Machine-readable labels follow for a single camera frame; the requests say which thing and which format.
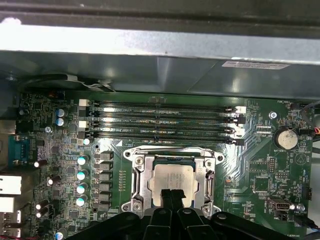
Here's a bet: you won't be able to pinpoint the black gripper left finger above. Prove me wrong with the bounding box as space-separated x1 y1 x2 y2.
66 189 174 240

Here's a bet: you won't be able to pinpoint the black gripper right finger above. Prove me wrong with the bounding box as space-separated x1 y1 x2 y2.
172 189 293 240

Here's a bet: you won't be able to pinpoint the metal locking lever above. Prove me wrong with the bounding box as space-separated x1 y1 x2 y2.
131 171 142 202
131 146 218 157

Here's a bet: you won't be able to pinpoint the metal socket cover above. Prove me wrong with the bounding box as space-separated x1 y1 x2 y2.
134 152 216 208

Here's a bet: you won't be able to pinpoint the silver green CPU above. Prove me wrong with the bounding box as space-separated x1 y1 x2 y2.
147 156 201 208

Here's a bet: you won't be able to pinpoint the CPU socket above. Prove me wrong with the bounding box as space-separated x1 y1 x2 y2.
121 144 226 216

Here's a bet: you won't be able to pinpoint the silver-top cylinder capacitor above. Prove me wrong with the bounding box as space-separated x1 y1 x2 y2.
74 195 88 208
76 169 90 181
76 154 90 166
75 183 89 195

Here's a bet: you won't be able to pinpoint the green motherboard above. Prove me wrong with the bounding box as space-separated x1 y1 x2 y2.
14 91 316 240

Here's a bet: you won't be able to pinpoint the internal USB port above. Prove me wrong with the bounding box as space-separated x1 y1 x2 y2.
267 197 291 218

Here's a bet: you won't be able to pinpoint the silver coin battery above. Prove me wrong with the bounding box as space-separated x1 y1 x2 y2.
274 126 299 151

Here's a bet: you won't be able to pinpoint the grey open PC case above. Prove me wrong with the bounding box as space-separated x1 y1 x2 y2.
0 0 320 240

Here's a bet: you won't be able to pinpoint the silver rear port block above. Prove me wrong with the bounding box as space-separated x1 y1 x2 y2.
0 174 23 195
0 211 23 225
0 196 16 213

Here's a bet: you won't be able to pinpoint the blue serial port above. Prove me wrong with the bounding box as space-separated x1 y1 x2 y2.
7 134 38 167

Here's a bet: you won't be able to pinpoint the white label sticker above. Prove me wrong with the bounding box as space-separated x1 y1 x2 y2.
221 59 291 72

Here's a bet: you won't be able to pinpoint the black cable white connector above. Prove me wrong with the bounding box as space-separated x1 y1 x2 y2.
23 73 116 93

